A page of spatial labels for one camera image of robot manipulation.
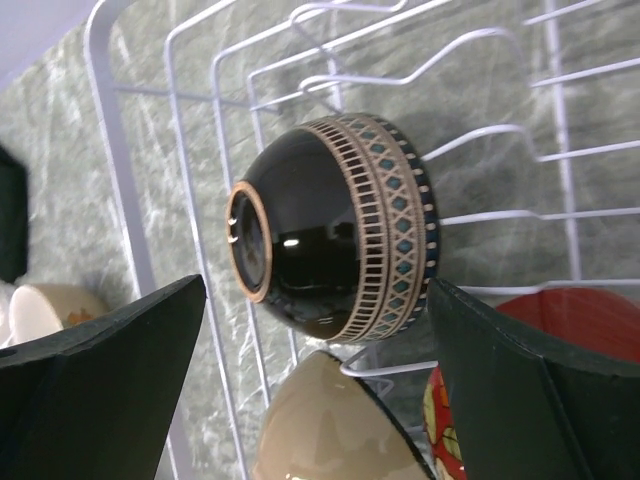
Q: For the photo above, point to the plain beige bowl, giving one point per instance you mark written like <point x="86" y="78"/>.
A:
<point x="323" y="424"/>

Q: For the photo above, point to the white wire dish rack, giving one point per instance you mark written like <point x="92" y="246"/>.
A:
<point x="526" y="115"/>

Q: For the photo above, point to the cream floral bowl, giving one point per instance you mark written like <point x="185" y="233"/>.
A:
<point x="38" y="310"/>

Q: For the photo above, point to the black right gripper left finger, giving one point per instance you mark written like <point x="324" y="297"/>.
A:
<point x="96" y="401"/>

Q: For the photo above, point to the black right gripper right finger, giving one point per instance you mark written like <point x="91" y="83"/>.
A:
<point x="530" y="390"/>

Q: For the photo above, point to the red floral bowl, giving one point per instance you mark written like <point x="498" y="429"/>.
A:
<point x="575" y="320"/>

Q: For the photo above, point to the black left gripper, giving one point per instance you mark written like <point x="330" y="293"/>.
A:
<point x="14" y="207"/>

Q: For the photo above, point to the black patterned bowl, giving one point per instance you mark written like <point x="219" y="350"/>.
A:
<point x="335" y="231"/>

